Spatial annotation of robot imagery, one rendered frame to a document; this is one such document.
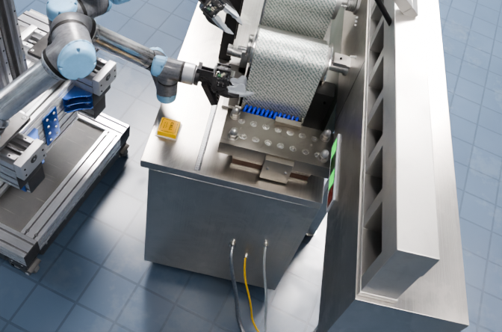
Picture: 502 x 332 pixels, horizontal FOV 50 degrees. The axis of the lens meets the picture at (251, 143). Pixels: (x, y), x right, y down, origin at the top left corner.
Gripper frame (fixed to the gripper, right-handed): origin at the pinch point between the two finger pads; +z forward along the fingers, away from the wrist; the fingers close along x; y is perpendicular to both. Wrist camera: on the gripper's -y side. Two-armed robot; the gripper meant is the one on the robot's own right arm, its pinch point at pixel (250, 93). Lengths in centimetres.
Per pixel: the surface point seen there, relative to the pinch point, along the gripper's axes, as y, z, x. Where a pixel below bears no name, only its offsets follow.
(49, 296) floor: -109, -66, -48
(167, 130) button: -16.7, -25.8, -12.2
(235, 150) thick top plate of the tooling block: -8.7, -0.3, -20.0
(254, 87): 3.2, 0.9, -0.3
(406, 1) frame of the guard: 60, 32, -14
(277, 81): 8.7, 8.1, -0.3
